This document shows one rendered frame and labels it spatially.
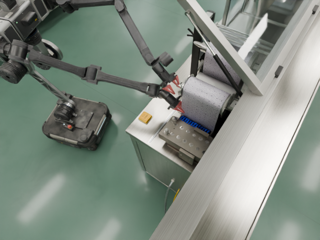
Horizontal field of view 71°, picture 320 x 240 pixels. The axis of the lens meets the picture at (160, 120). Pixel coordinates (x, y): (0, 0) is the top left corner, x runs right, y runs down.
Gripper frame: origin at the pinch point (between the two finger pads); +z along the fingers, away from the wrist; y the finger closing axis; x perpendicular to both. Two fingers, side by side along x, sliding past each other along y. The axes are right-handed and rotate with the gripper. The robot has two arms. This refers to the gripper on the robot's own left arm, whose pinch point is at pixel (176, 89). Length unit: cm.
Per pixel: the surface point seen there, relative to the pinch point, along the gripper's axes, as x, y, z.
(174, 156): -13.1, 26.2, 31.4
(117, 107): -154, -18, 3
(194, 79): 14.3, -3.6, -0.4
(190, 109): 2.7, 3.7, 13.7
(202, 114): 9.0, 3.6, 18.9
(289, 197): -22, -32, 161
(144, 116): -32.6, 14.1, 4.1
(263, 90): 64, 16, 4
